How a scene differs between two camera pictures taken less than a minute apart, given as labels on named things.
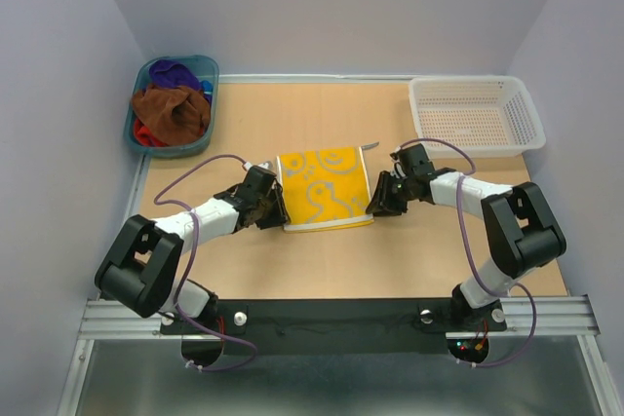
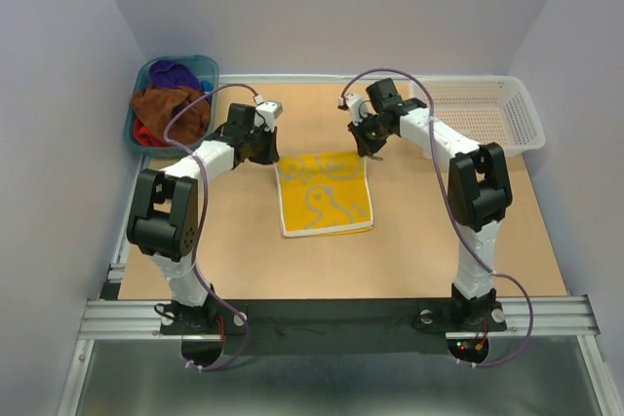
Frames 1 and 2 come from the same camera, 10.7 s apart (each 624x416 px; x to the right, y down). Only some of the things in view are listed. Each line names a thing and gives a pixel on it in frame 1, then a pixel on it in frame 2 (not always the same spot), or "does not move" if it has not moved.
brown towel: [175, 116] does not move
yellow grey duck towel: [326, 190] does not move
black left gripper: [279, 215] -> [269, 156]
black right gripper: [381, 205] -> [367, 146]
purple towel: [167, 73] does not move
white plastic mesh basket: [488, 115] does not move
